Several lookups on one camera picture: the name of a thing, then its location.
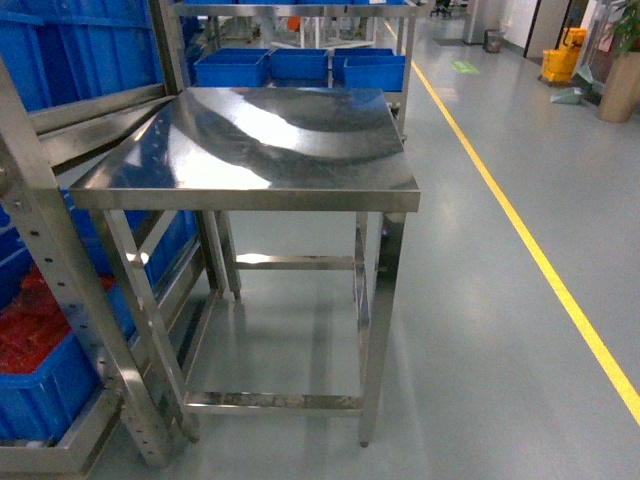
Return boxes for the stainless steel shelf rack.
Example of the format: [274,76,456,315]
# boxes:
[0,0,236,475]

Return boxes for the blue bin with red parts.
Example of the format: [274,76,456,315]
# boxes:
[1,207,196,442]

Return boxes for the small stainless steel table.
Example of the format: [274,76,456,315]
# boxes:
[70,87,420,446]

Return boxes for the yellow mop bucket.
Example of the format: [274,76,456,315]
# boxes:
[538,27,588,85]

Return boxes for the potted green plant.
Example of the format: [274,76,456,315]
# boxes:
[598,1,639,123]

